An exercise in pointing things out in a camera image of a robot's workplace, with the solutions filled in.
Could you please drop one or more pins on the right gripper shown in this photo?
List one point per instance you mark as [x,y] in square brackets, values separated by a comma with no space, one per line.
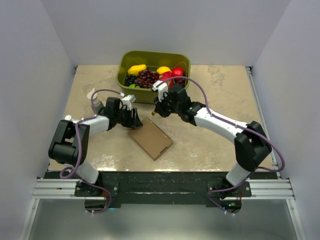
[159,108]

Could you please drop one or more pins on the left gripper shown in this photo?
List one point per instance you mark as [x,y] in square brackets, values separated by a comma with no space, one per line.
[134,121]

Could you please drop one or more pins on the brown cardboard express box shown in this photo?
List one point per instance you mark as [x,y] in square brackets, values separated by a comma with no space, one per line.
[151,139]

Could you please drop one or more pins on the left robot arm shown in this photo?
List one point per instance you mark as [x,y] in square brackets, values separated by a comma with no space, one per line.
[69,145]

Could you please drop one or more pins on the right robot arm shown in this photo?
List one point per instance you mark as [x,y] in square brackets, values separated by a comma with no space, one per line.
[249,139]

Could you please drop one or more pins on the dark red grape bunch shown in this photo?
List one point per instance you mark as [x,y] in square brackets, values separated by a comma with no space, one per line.
[180,81]

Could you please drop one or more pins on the pink dragon fruit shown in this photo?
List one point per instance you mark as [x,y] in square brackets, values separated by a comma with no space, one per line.
[166,75]

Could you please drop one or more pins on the green pear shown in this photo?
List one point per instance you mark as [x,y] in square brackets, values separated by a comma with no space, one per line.
[134,86]

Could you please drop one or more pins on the squeeze sauce bottle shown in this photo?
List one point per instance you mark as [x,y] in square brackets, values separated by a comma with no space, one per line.
[96,104]

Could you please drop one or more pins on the purple grape bunch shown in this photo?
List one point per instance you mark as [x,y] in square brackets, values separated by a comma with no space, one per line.
[146,78]

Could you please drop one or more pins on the yellow lemon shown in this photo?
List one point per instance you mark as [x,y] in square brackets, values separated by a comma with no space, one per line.
[163,69]

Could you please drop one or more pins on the red apple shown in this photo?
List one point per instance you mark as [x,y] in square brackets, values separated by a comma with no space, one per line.
[177,73]

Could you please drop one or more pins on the black grape bunch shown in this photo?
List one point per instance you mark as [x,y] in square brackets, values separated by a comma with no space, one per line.
[130,80]

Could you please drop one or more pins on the yellow mango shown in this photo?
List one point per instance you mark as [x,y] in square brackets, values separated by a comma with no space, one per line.
[135,69]

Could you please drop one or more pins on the olive green plastic bin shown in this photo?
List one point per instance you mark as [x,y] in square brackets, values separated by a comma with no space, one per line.
[153,60]

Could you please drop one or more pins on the pump soap bottle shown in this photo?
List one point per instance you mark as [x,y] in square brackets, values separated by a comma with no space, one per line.
[68,117]

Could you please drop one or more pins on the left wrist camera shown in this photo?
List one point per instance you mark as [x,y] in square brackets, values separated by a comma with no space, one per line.
[127,102]

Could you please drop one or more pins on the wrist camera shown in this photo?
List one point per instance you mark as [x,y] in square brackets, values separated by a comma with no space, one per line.
[160,87]
[127,102]

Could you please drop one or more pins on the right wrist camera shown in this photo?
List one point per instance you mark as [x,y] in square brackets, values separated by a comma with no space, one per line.
[160,87]

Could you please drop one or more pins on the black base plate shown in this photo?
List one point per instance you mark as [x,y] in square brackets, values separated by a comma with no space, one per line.
[164,188]

